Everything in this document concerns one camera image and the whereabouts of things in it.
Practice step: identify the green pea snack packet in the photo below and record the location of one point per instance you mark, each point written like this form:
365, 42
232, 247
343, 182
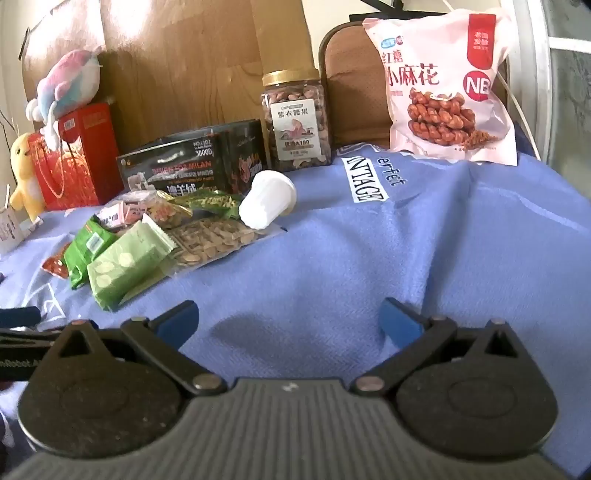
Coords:
217, 203

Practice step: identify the pink snack bag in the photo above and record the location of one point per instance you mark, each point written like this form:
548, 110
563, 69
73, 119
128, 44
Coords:
438, 83

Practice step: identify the dark green snack packet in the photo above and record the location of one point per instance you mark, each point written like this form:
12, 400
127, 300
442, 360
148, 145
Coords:
85, 249

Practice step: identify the clear sunflower seed packet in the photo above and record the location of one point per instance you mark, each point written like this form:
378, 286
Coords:
212, 242

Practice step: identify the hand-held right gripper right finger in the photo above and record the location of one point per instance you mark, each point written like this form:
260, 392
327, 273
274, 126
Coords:
399, 323

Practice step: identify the small pink snack packet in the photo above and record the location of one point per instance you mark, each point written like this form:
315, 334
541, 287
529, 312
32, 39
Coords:
138, 203
113, 216

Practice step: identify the blue blanket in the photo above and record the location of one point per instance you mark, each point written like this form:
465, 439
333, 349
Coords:
369, 240

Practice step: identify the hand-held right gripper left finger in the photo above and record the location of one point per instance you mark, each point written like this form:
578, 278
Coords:
178, 319

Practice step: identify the dark box pink print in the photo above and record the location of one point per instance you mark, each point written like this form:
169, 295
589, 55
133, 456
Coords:
247, 157

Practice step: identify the black metal stand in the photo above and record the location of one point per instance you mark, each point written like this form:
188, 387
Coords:
364, 17

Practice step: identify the white ribbed plastic cup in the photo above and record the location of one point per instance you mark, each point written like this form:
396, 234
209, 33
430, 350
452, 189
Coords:
265, 198

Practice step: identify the wooden headboard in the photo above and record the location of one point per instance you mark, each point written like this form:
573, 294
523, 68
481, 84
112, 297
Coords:
184, 69

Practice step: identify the red gift box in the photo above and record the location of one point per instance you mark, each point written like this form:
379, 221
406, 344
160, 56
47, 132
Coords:
83, 157

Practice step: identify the nut jar gold lid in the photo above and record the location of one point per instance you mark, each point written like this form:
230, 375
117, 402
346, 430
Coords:
295, 134

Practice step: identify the pastel plush toy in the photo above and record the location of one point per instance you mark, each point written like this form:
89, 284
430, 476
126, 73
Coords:
69, 78

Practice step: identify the red snack packet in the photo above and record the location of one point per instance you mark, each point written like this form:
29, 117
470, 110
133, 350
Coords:
55, 265

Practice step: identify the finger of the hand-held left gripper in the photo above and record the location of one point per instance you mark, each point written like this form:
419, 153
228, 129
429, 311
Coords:
18, 316

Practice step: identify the small white box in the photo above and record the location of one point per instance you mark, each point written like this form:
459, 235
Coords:
9, 228

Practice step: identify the yellow plush toy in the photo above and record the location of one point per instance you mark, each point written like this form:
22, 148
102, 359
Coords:
23, 161

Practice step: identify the light green snack packet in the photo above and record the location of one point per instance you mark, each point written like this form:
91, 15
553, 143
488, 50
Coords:
120, 272
147, 235

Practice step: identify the black printed box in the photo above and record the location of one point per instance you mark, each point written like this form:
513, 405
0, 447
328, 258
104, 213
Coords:
180, 166

